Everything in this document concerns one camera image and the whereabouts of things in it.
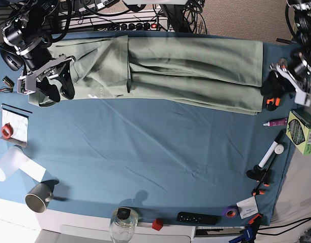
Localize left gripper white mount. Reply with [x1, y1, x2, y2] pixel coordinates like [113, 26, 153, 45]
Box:
[260, 57, 311, 105]

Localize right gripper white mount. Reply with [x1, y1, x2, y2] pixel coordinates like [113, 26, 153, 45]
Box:
[17, 54, 76, 102]

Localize light green T-shirt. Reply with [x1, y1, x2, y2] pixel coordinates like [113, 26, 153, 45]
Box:
[28, 34, 264, 116]

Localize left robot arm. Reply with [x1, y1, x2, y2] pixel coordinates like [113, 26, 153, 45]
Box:
[260, 1, 311, 111]

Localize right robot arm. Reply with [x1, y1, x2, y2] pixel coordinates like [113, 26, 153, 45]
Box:
[0, 1, 75, 102]

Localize orange black utility knife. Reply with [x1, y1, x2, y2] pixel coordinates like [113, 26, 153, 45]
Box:
[266, 97, 280, 111]

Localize purple glue tube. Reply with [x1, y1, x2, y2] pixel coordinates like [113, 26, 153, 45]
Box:
[263, 118, 287, 127]

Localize white notepad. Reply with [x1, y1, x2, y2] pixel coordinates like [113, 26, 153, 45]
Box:
[1, 104, 32, 148]

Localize green cardboard box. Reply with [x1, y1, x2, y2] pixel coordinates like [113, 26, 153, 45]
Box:
[286, 108, 311, 155]

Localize white black marker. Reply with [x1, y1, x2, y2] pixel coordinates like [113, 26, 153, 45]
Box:
[258, 130, 285, 169]

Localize black computer mouse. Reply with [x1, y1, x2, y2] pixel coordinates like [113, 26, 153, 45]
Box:
[0, 49, 23, 71]

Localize small black battery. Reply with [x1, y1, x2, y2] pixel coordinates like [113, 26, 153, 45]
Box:
[3, 76, 15, 89]

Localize white round cap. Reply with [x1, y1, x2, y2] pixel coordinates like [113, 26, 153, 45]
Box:
[274, 144, 284, 155]

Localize red tape roll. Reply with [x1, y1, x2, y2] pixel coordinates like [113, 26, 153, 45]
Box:
[1, 123, 13, 139]

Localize orange black clamp lower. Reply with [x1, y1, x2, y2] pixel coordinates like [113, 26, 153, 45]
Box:
[246, 152, 278, 196]

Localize blue table cloth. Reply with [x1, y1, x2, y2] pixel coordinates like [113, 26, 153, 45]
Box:
[0, 31, 311, 227]

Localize grey ceramic mug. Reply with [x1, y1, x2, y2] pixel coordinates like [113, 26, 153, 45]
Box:
[25, 183, 54, 213]

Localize white paper card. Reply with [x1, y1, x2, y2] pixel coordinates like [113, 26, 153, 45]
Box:
[237, 196, 258, 219]

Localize purple tape roll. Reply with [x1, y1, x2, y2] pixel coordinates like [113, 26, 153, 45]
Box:
[221, 205, 239, 218]

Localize orange clamp near card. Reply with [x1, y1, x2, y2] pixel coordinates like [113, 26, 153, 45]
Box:
[248, 213, 263, 225]

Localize blue clamp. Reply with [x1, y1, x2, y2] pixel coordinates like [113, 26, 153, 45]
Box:
[229, 222, 261, 243]

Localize clear glass jar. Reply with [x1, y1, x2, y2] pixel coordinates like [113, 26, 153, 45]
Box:
[109, 207, 140, 242]

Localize black remote control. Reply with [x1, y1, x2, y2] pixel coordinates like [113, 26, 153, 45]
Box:
[176, 212, 221, 225]

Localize red cube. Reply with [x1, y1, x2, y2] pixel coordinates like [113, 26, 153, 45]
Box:
[152, 219, 163, 231]

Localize white power strip red switch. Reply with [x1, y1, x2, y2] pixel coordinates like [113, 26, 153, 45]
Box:
[93, 20, 169, 31]

